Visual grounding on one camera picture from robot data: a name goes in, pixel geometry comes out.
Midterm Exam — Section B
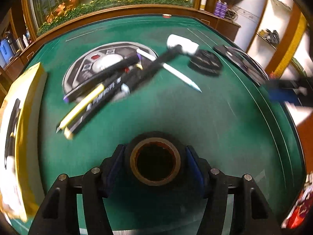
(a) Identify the black tape roll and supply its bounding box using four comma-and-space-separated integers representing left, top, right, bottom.
124, 131, 187, 188

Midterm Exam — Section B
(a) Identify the yellow cardboard tray box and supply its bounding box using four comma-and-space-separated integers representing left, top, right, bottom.
1, 63, 47, 223

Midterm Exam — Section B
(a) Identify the blue water jug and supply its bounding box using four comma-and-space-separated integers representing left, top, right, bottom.
1, 39, 14, 64

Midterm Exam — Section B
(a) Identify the white pen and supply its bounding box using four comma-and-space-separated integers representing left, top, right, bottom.
136, 48, 202, 92

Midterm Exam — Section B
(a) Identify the small red white token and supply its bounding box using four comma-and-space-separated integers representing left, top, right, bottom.
162, 14, 171, 19

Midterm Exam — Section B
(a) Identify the black round fan part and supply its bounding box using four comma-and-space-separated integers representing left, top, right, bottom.
188, 49, 223, 76

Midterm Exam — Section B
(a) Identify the black marker pen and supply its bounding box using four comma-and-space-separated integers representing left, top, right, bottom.
63, 54, 140, 103

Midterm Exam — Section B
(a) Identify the white plastic cup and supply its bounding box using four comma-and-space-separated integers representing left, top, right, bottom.
167, 34, 199, 56

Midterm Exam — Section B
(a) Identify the round mahjong table control panel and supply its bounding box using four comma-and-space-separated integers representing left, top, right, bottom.
63, 41, 157, 94

